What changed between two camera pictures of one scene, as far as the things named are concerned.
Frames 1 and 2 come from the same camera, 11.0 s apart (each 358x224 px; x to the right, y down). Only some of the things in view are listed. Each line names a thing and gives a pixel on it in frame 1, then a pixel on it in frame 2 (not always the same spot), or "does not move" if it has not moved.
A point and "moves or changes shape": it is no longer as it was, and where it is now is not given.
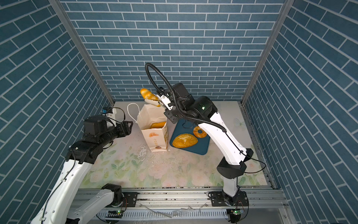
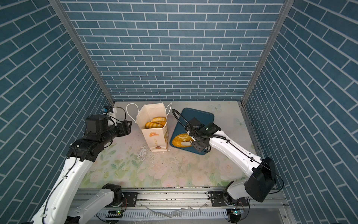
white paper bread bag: (148, 115) does not move
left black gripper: (127, 130) does not move
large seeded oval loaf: (183, 140) does not move
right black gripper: (172, 118) to (198, 148)
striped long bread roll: (148, 94) to (153, 125)
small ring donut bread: (203, 134) moves or changes shape
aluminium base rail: (189, 206) does not move
